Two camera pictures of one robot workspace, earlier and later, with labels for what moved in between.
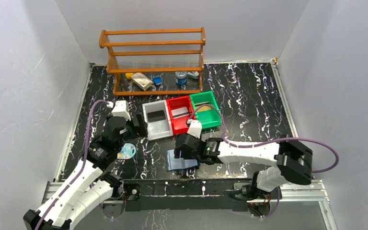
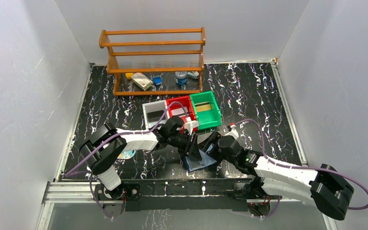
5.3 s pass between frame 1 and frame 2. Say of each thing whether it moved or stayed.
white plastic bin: stayed
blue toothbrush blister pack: stayed
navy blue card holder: moved
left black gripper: moved
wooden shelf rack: stayed
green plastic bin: stayed
